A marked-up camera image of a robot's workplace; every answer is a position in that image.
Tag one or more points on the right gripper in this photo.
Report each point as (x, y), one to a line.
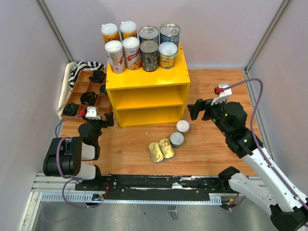
(200, 105)

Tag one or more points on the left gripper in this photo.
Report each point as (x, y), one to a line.
(109, 117)

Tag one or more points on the yellow shelf cabinet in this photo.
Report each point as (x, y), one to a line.
(146, 98)

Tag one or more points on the gold rectangular tin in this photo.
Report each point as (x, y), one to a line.
(156, 153)
(166, 148)

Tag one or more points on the red white can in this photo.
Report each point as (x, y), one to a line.
(131, 47)
(116, 57)

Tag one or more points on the blue yellow can white lid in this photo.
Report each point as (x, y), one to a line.
(128, 29)

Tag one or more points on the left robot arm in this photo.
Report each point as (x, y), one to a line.
(67, 156)

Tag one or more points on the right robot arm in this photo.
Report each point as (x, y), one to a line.
(285, 204)

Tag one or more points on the rolled green belt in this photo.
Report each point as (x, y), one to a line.
(103, 90)

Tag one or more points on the rolled black belt middle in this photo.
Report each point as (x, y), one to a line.
(88, 98)

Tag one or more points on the rolled black belt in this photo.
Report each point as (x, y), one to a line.
(97, 76)
(88, 98)

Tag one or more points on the wooden divided tray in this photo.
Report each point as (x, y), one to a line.
(89, 90)

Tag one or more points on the rolled dark belt bottom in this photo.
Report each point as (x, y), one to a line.
(70, 109)

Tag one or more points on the rolled black belt top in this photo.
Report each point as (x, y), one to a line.
(97, 76)

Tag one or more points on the striped cloth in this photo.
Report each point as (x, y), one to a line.
(82, 66)

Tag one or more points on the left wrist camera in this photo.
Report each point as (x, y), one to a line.
(91, 113)

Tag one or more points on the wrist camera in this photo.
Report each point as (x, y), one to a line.
(222, 93)
(91, 113)

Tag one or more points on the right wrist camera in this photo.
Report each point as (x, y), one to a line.
(222, 93)

